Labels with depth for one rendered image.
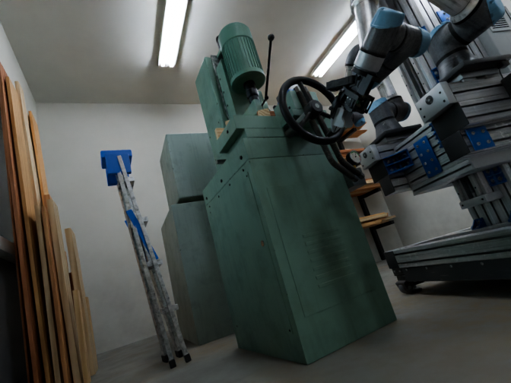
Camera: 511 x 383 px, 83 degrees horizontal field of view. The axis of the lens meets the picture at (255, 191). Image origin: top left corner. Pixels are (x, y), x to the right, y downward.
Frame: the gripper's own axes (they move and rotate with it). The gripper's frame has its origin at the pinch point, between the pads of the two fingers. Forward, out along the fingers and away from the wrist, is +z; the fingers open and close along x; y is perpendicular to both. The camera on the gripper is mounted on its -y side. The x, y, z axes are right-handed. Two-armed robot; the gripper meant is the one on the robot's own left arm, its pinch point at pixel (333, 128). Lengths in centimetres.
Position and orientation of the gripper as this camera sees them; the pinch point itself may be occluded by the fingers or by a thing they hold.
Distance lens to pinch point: 103.8
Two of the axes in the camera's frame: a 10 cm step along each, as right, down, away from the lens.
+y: 4.3, 6.2, -6.5
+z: -2.4, 7.8, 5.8
